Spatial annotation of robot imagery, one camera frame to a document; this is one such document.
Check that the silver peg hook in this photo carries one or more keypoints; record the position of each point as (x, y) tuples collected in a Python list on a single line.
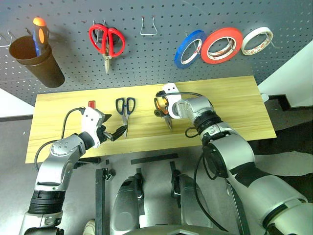
[(275, 45)]

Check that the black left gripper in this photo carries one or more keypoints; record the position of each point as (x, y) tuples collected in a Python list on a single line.
[(102, 134)]

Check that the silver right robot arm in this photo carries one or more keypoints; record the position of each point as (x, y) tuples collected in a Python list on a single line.
[(234, 151)]

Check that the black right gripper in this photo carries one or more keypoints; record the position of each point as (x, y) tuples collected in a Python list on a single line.
[(161, 93)]

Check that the white shoe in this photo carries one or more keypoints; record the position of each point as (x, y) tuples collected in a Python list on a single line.
[(90, 228)]

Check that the black metal frame post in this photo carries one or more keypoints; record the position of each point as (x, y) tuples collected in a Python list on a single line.
[(99, 200)]

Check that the grey rounded robot leg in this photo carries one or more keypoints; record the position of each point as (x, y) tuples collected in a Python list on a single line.
[(193, 200), (127, 203)]

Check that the blue tape roll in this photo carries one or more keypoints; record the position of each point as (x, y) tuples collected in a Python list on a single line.
[(179, 52)]

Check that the white tape roll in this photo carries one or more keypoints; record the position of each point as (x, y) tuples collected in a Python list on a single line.
[(245, 41)]

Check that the orange black pliers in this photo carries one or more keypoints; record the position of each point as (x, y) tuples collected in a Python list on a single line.
[(159, 105)]

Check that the blue tool in cup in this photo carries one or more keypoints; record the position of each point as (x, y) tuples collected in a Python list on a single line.
[(37, 47)]

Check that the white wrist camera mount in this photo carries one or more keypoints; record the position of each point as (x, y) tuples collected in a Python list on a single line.
[(171, 89), (89, 120)]

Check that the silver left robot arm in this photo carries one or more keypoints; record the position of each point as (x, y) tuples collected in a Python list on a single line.
[(58, 166)]

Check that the red tape roll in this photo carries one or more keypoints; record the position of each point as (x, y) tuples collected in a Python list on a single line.
[(207, 44)]

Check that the silver cup holder hook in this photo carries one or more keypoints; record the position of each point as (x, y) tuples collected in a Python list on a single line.
[(5, 44)]

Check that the white wall socket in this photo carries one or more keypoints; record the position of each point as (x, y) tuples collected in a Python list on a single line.
[(265, 96)]

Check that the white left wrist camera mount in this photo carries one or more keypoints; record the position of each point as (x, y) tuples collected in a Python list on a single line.
[(89, 120)]

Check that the grey perforated pegboard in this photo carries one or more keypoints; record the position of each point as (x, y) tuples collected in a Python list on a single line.
[(151, 63)]

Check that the long black floor tape strip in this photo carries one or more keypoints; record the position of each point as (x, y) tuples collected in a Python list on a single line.
[(154, 158)]

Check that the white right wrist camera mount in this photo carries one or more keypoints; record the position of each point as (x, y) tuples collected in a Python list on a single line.
[(171, 89)]

